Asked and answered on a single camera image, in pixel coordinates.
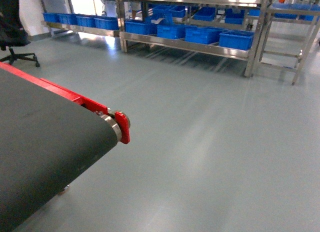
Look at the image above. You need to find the red conveyor side rail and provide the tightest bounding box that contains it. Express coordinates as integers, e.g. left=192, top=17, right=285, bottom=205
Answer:
left=0, top=62, right=131, bottom=144

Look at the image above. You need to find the blue plastic bin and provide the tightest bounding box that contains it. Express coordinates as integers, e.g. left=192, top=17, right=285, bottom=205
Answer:
left=219, top=30, right=255, bottom=51
left=125, top=20, right=157, bottom=35
left=156, top=24, right=195, bottom=40
left=184, top=27, right=227, bottom=45

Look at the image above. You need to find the steel shelf rack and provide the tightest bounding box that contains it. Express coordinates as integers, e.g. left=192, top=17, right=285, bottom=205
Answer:
left=38, top=0, right=273, bottom=78

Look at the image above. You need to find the dark conveyor belt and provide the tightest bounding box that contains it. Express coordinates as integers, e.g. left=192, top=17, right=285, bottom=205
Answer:
left=0, top=69, right=118, bottom=232

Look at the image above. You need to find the black office chair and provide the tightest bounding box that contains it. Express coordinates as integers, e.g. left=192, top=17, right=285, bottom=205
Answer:
left=0, top=0, right=40, bottom=67

